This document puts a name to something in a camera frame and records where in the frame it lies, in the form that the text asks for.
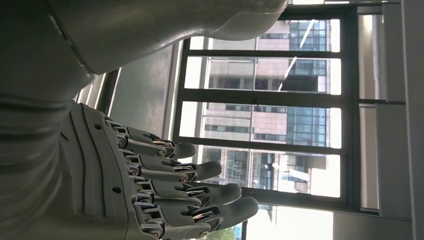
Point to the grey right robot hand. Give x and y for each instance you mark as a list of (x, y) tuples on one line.
[(132, 33)]

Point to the black framed window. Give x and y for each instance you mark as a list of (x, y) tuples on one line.
[(265, 98)]

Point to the building outside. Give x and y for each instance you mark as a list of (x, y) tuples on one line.
[(271, 124)]

